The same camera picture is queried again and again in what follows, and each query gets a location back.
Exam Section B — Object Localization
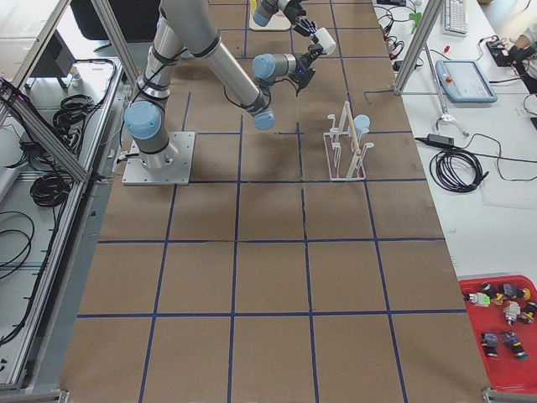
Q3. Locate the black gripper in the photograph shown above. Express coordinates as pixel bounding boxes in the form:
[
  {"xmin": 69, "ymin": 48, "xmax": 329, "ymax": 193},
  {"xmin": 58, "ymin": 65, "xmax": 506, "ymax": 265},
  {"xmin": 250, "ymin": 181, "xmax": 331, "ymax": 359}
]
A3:
[
  {"xmin": 287, "ymin": 2, "xmax": 315, "ymax": 39},
  {"xmin": 293, "ymin": 44, "xmax": 324, "ymax": 96}
]

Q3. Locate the white cup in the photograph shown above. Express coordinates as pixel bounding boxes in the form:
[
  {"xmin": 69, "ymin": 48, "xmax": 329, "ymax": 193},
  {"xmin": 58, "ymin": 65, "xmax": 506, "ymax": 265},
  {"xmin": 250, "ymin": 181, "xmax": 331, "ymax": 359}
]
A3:
[{"xmin": 314, "ymin": 28, "xmax": 336, "ymax": 55}]

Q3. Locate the light blue cup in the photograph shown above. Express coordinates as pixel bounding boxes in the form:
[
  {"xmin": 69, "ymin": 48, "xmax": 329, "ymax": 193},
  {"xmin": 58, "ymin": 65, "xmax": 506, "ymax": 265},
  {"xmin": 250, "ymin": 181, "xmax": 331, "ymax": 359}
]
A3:
[{"xmin": 353, "ymin": 114, "xmax": 371, "ymax": 136}]

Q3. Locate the white keyboard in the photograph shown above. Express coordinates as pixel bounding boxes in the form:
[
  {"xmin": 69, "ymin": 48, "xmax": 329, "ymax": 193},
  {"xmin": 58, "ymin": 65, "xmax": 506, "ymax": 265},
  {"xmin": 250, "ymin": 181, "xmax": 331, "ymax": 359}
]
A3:
[{"xmin": 441, "ymin": 0, "xmax": 468, "ymax": 37}]

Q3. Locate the teach pendant tablet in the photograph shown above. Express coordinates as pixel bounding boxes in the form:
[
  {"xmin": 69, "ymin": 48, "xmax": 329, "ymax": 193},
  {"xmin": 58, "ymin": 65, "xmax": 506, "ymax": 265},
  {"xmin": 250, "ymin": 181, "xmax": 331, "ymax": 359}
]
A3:
[{"xmin": 435, "ymin": 60, "xmax": 498, "ymax": 103}]

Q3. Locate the black power adapter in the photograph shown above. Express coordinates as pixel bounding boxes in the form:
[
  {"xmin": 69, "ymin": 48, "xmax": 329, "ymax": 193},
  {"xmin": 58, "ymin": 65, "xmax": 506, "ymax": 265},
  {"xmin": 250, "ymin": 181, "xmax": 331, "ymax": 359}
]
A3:
[{"xmin": 426, "ymin": 133, "xmax": 455, "ymax": 149}]

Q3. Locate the red parts tray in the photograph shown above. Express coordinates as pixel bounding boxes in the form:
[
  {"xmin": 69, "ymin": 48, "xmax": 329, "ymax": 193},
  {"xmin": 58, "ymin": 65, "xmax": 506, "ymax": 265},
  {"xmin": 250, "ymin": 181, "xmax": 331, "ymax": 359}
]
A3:
[{"xmin": 459, "ymin": 275, "xmax": 536, "ymax": 395}]

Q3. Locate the white wire cup rack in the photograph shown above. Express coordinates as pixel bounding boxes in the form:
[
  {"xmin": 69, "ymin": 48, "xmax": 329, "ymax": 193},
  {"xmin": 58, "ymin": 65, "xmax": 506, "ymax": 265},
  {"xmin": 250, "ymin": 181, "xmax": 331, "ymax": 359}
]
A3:
[{"xmin": 323, "ymin": 101, "xmax": 374, "ymax": 181}]

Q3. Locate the green handled reacher grabber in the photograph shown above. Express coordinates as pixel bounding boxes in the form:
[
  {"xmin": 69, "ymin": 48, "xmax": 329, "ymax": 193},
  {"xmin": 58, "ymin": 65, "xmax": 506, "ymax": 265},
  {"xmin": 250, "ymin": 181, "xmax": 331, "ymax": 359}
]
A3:
[{"xmin": 408, "ymin": 12, "xmax": 423, "ymax": 34}]

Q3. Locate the aluminium frame post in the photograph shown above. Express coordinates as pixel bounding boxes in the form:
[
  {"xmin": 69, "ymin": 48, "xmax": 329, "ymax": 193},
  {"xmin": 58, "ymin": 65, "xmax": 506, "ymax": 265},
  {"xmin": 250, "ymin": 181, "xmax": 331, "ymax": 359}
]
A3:
[{"xmin": 394, "ymin": 0, "xmax": 444, "ymax": 95}]

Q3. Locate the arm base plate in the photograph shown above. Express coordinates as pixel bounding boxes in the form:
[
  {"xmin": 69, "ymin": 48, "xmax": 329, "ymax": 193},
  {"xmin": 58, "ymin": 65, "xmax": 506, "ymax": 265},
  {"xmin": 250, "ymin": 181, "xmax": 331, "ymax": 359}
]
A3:
[{"xmin": 123, "ymin": 132, "xmax": 196, "ymax": 186}]

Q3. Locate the coiled black cable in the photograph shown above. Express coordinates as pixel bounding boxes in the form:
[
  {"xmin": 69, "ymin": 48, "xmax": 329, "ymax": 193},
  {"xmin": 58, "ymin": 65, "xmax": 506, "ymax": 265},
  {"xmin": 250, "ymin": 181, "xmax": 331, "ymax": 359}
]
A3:
[{"xmin": 431, "ymin": 149, "xmax": 490, "ymax": 194}]

